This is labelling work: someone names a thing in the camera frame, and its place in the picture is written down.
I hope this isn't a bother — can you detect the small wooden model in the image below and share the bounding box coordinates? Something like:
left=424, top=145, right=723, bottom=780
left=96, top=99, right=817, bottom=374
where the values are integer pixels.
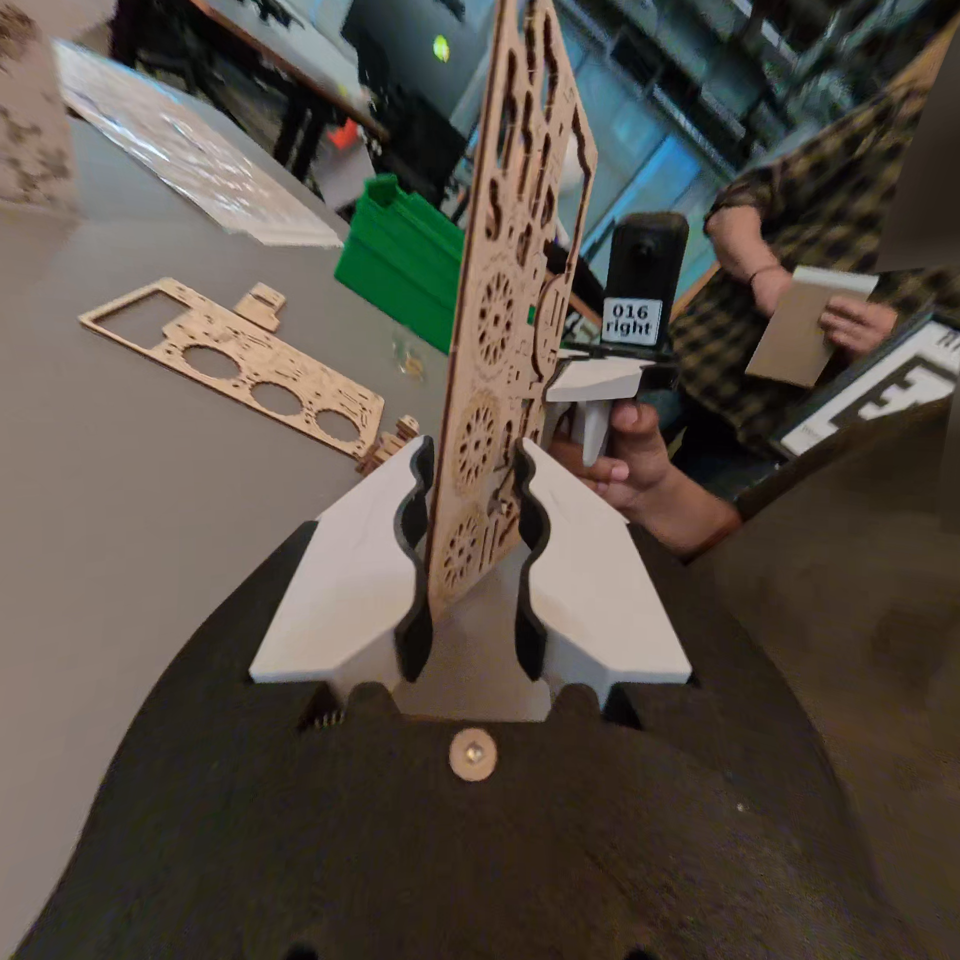
left=356, top=414, right=421, bottom=477

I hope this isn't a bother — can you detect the person's right forearm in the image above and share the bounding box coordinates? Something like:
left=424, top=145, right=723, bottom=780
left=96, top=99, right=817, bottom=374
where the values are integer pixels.
left=675, top=408, right=960, bottom=960

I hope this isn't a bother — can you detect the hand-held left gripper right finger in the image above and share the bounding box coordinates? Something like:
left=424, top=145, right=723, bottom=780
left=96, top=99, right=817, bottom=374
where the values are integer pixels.
left=514, top=437, right=693, bottom=712

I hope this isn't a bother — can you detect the beige speckled board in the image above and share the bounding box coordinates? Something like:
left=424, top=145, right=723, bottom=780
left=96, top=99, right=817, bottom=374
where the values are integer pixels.
left=0, top=0, right=80, bottom=219

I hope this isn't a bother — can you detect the flat white board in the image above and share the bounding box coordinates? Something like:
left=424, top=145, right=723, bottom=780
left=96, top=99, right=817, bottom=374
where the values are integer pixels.
left=744, top=266, right=880, bottom=389

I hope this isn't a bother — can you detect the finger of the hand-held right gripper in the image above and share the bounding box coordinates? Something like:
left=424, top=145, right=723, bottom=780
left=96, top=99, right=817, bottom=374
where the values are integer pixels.
left=546, top=357, right=658, bottom=467

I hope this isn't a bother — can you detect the green plastic bin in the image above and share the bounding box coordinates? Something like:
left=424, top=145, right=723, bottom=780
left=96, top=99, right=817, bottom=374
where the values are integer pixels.
left=333, top=174, right=468, bottom=354

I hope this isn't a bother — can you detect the small flat wooden piece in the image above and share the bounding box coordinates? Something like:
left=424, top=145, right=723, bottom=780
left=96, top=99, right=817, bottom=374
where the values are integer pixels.
left=234, top=282, right=287, bottom=333

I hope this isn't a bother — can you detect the person's right hand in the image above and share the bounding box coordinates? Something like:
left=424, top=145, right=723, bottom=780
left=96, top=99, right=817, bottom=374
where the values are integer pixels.
left=549, top=402, right=721, bottom=552

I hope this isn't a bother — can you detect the wooden sheet with round holes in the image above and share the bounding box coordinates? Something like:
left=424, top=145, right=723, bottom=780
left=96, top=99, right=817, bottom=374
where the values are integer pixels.
left=78, top=277, right=385, bottom=460

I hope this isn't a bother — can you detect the wooden background table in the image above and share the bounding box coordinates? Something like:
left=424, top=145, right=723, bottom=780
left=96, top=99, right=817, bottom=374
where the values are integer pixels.
left=112, top=0, right=391, bottom=185

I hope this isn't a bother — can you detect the laser-cut wooden puzzle sheet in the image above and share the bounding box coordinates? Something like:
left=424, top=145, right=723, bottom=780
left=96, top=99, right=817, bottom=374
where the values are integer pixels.
left=424, top=0, right=599, bottom=605

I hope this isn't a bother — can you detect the instruction sheet in plastic sleeve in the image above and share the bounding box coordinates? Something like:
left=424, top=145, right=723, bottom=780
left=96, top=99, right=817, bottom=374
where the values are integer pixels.
left=54, top=41, right=345, bottom=249

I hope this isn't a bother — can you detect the black and white marker board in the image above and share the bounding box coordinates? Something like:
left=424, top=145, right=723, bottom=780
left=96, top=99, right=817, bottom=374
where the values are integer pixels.
left=772, top=315, right=960, bottom=459

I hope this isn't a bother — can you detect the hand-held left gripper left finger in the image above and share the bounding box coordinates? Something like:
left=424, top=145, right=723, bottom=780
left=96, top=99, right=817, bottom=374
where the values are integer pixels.
left=249, top=435, right=436, bottom=685

